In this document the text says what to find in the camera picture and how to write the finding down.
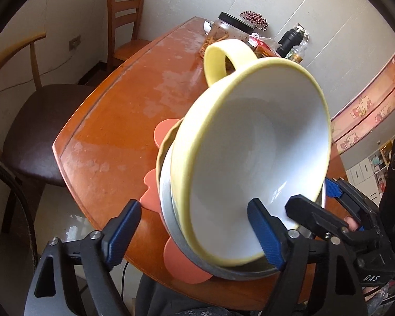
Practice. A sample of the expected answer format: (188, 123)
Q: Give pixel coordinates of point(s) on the wooden armchair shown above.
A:
(42, 115)

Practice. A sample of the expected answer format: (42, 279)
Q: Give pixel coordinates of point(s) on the wooden slatted chair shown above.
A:
(125, 16)

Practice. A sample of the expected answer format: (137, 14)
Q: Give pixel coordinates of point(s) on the person's right hand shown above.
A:
(350, 223)

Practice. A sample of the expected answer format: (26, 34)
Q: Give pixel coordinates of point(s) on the pink cartoon door curtain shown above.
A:
(368, 105)

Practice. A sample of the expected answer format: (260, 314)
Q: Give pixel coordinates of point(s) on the red sauce jar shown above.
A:
(265, 47)

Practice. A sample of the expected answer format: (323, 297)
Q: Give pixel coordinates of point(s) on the white shelf cabinet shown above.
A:
(365, 174)

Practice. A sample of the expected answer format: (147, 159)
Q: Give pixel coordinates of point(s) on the yellow leaf-shaped plate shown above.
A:
(164, 148)

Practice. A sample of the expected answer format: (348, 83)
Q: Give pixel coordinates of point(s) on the clear jar with black lid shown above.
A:
(227, 31)

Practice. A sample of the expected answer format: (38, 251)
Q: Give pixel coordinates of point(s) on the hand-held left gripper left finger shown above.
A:
(123, 233)

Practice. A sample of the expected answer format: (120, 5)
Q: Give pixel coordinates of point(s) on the round steel pan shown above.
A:
(171, 223)

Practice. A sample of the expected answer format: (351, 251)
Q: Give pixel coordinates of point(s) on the black thermos flask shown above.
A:
(291, 39)

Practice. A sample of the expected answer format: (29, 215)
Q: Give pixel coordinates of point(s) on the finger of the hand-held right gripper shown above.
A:
(330, 187)
(312, 215)

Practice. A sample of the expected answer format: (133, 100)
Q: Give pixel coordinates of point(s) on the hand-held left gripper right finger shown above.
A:
(265, 237)

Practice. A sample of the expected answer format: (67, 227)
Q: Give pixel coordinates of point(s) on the clear plastic bottle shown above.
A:
(298, 54)

